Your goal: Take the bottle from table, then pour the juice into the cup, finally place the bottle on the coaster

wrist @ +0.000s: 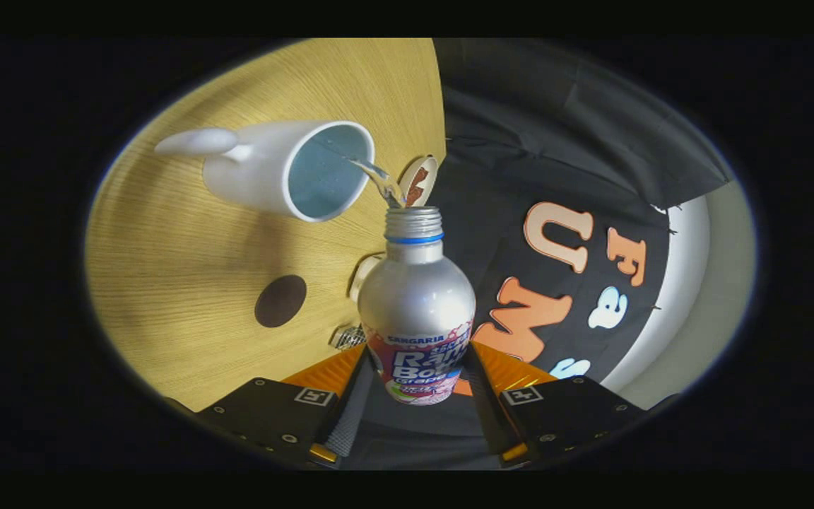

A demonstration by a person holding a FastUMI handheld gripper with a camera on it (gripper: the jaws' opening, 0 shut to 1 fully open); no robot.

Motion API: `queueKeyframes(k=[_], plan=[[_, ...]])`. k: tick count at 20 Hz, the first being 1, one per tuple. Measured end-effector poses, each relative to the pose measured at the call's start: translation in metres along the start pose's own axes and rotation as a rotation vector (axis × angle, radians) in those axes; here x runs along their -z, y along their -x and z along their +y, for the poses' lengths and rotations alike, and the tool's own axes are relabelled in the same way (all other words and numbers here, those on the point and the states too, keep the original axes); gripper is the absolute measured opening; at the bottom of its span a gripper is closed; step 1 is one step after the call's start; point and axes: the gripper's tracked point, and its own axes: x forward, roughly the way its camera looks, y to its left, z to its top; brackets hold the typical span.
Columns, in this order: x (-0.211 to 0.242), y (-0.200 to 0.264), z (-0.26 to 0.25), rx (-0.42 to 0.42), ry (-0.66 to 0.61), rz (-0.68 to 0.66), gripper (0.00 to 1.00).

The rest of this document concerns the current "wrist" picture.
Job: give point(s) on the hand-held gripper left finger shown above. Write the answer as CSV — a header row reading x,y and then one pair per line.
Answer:
x,y
350,417

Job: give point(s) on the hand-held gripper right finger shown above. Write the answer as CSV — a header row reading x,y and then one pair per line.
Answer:
x,y
485,413

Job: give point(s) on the silver juice bottle red label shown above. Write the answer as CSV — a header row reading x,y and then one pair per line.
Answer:
x,y
417,297

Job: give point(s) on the dark brown round coaster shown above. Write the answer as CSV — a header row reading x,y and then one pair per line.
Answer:
x,y
280,300

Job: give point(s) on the white cup blue inside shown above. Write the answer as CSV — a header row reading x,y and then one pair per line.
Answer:
x,y
251,170

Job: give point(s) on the white toaster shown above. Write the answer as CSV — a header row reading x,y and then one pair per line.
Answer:
x,y
363,274

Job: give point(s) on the wooden table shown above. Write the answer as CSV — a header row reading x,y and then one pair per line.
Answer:
x,y
188,283

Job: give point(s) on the red-brown snack piece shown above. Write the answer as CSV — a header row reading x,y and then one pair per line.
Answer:
x,y
421,175
413,194

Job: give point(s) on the white round plate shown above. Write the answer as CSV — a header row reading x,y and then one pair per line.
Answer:
x,y
432,170

